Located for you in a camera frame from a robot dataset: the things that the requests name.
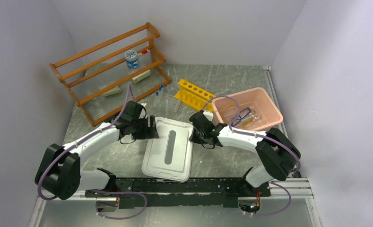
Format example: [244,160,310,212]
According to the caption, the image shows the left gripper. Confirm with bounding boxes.
[130,115,158,140]

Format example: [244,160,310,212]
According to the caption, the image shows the tan rubber tubing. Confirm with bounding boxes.
[220,104,240,122]

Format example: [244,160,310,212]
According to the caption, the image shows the clear plastic tube rack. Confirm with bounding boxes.
[153,91,181,113]

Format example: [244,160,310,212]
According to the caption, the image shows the white metal tray lid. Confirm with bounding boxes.
[141,117,193,182]

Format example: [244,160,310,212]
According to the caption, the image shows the yellow test tube rack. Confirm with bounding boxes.
[174,79,215,111]

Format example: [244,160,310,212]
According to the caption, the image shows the blue safety goggles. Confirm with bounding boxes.
[231,107,252,127]

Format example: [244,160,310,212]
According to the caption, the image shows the pink plastic bin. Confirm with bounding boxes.
[211,87,284,131]

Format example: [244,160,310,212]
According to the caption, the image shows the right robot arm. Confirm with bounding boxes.
[189,111,301,196]

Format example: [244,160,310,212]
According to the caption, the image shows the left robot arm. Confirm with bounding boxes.
[35,101,159,201]

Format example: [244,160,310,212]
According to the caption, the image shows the white eraser block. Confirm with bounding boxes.
[131,70,151,83]

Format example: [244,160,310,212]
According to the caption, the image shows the orange wooden shelf rack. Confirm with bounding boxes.
[50,22,171,126]

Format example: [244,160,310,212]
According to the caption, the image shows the blue white jar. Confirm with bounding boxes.
[124,50,139,69]

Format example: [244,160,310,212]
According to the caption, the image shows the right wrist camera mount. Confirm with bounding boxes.
[203,110,214,121]

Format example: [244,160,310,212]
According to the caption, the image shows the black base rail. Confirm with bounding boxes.
[85,177,271,209]

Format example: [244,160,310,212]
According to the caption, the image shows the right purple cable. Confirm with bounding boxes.
[201,95,302,218]

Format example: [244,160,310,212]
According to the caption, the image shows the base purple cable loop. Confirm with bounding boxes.
[95,192,149,220]

